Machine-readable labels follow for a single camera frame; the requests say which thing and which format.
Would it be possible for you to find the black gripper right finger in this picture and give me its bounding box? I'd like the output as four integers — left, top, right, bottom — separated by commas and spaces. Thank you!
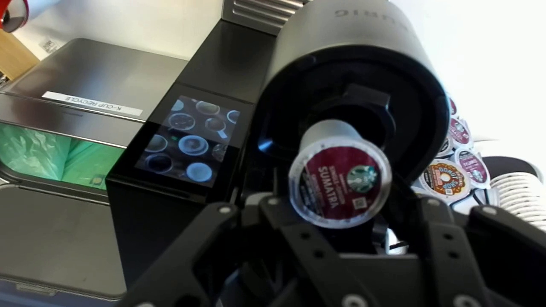
391, 195, 546, 307

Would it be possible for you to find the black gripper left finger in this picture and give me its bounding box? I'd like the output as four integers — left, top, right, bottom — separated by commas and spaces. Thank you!
116, 193, 343, 307

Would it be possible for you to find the maroon lid coffee capsule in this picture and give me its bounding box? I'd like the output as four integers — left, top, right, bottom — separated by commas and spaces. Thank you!
287, 118, 394, 231

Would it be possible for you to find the black coffee machine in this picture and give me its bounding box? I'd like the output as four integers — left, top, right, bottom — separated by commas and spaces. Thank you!
104, 0, 454, 292

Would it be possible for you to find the orange donut print capsule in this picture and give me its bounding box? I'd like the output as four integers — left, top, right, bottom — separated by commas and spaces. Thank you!
420, 159, 471, 198

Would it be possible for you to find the white ribbed cup stack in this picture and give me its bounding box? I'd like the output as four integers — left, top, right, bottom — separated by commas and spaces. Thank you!
488, 169, 546, 236

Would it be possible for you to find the steel bin with green bag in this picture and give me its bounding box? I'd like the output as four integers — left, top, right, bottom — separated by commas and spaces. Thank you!
0, 36, 193, 300

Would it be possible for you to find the white cup with red contents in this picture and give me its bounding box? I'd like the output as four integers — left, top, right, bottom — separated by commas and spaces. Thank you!
0, 0, 31, 33

